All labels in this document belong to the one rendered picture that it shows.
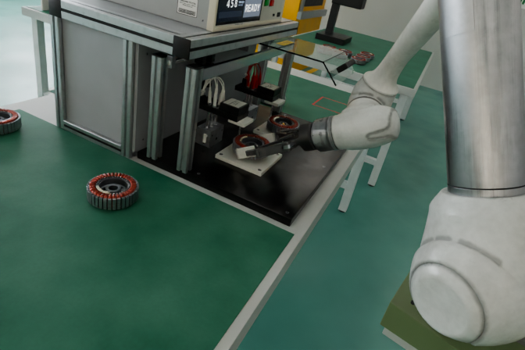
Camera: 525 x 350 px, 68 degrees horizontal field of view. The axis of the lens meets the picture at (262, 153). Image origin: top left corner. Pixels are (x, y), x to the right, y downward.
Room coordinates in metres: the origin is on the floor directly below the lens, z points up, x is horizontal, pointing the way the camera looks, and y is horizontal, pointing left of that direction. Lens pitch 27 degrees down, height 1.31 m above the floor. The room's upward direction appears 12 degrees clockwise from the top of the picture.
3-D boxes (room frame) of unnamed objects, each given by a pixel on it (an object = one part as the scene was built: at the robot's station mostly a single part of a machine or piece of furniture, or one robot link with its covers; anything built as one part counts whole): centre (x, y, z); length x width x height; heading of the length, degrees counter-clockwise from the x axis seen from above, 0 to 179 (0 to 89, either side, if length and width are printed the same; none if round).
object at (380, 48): (3.43, -0.66, 0.38); 1.85 x 1.10 x 0.75; 159
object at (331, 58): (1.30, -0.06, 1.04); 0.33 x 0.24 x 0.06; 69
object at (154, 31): (1.24, 0.29, 1.09); 0.68 x 0.44 x 0.05; 159
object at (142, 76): (1.22, 0.23, 0.92); 0.66 x 0.01 x 0.30; 159
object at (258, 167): (1.02, 0.04, 0.78); 0.15 x 0.15 x 0.01; 69
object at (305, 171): (1.14, 0.01, 0.76); 0.64 x 0.47 x 0.02; 159
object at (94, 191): (0.73, 0.32, 0.77); 0.11 x 0.11 x 0.04
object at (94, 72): (0.97, 0.48, 0.91); 0.28 x 0.03 x 0.32; 69
